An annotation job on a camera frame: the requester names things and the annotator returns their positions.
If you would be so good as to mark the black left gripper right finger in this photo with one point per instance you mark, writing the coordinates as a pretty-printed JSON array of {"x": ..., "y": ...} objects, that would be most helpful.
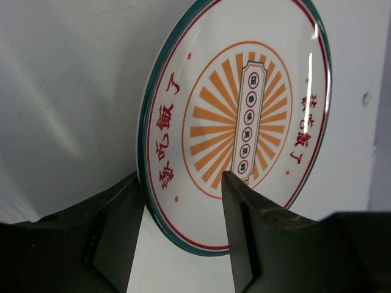
[{"x": 239, "y": 203}]

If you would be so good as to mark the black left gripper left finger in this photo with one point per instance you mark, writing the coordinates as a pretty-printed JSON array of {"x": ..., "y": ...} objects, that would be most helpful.
[{"x": 114, "y": 240}]

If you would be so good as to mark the white plate orange sunburst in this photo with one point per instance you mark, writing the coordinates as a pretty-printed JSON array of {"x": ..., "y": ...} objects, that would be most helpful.
[{"x": 239, "y": 86}]

